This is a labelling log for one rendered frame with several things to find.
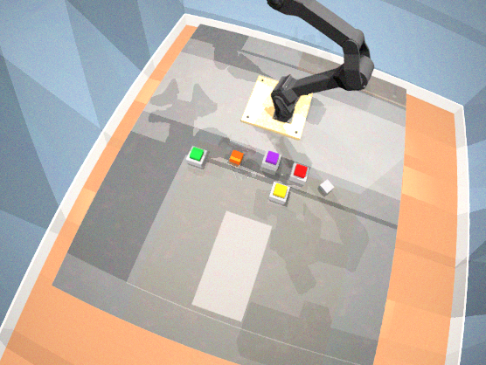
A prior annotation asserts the red button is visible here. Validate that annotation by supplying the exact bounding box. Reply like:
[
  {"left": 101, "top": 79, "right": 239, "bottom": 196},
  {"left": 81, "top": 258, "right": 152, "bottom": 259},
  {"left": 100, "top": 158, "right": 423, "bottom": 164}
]
[{"left": 289, "top": 162, "right": 309, "bottom": 185}]

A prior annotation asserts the yellow button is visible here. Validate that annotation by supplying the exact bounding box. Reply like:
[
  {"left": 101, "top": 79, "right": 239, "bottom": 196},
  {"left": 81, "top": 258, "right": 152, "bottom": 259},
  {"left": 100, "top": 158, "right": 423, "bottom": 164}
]
[{"left": 268, "top": 182, "right": 290, "bottom": 204}]

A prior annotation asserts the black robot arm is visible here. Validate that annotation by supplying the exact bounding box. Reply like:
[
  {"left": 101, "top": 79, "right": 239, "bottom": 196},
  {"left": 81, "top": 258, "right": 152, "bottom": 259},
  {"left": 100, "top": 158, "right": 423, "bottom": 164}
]
[{"left": 267, "top": 0, "right": 374, "bottom": 124}]

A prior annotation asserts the green button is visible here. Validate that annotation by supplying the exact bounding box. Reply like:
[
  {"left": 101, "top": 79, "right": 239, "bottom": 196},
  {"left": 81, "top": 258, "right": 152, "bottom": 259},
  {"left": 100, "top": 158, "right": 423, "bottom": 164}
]
[{"left": 186, "top": 147, "right": 207, "bottom": 168}]

